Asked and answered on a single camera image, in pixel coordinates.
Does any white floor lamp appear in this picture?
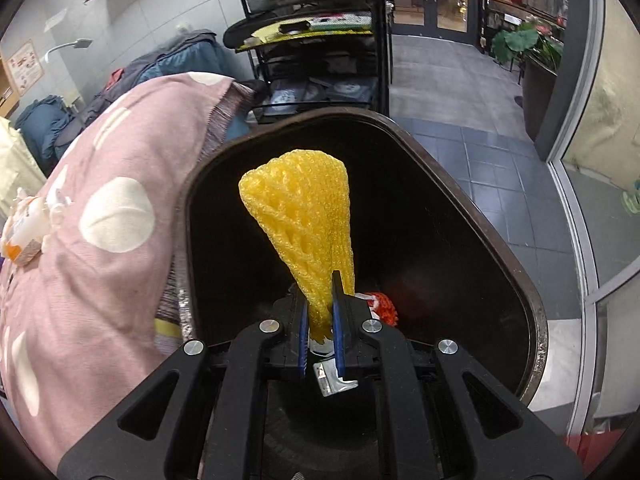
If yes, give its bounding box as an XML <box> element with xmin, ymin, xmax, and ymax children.
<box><xmin>42</xmin><ymin>38</ymin><xmax>94</xmax><ymax>64</ymax></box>

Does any massage bed with blue skirt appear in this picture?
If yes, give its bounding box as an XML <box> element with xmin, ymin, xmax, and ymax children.
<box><xmin>60</xmin><ymin>30</ymin><xmax>236</xmax><ymax>151</ymax></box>

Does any black planter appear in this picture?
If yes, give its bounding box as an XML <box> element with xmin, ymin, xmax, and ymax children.
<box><xmin>520</xmin><ymin>55</ymin><xmax>558</xmax><ymax>143</ymax></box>

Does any yellow foam fruit net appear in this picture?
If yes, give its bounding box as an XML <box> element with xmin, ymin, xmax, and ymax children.
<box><xmin>238</xmin><ymin>149</ymin><xmax>357</xmax><ymax>341</ymax></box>

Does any yellow pad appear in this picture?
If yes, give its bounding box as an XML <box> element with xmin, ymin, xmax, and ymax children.
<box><xmin>237</xmin><ymin>22</ymin><xmax>373</xmax><ymax>51</ymax></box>

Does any grey blanket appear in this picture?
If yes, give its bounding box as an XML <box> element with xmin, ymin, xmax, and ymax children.
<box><xmin>75</xmin><ymin>30</ymin><xmax>221</xmax><ymax>126</ymax></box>

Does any dark display table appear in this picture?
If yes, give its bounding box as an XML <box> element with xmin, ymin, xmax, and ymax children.
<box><xmin>480</xmin><ymin>0</ymin><xmax>568</xmax><ymax>31</ymax></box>

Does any orange juice bottle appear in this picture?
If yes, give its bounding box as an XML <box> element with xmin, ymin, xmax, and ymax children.
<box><xmin>1</xmin><ymin>187</ymin><xmax>72</xmax><ymax>267</ymax></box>

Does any white power strip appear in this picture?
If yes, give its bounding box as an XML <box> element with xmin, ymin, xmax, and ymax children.
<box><xmin>310</xmin><ymin>14</ymin><xmax>373</xmax><ymax>31</ymax></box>

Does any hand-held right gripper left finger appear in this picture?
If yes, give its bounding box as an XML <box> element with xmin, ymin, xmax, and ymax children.
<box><xmin>56</xmin><ymin>297</ymin><xmax>308</xmax><ymax>480</ymax></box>

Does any cream garment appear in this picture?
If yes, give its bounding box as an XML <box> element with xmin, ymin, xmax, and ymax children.
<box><xmin>0</xmin><ymin>117</ymin><xmax>48</xmax><ymax>221</ymax></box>

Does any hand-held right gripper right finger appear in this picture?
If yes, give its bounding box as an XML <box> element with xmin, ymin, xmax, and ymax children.
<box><xmin>332</xmin><ymin>270</ymin><xmax>586</xmax><ymax>480</ymax></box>

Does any green potted plant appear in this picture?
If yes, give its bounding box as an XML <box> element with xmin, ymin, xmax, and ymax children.
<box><xmin>492</xmin><ymin>17</ymin><xmax>563</xmax><ymax>73</ymax></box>

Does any silver foil wrapper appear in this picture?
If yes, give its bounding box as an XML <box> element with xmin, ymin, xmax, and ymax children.
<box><xmin>312</xmin><ymin>340</ymin><xmax>360</xmax><ymax>397</ymax></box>

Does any blue bedding pile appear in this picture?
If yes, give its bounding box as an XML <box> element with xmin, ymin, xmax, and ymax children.
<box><xmin>15</xmin><ymin>95</ymin><xmax>76</xmax><ymax>161</ymax></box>

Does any red foam fruit net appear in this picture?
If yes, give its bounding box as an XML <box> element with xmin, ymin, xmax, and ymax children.
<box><xmin>367</xmin><ymin>292</ymin><xmax>399</xmax><ymax>326</ymax></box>

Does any black trash bin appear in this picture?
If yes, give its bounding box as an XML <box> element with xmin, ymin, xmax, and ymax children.
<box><xmin>175</xmin><ymin>107</ymin><xmax>549</xmax><ymax>480</ymax></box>

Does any wall poster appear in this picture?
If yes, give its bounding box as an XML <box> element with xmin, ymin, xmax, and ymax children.
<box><xmin>0</xmin><ymin>40</ymin><xmax>45</xmax><ymax>96</ymax></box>

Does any wooden cubby shelf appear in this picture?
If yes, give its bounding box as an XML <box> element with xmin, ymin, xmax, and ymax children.
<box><xmin>0</xmin><ymin>55</ymin><xmax>22</xmax><ymax>120</ymax></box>

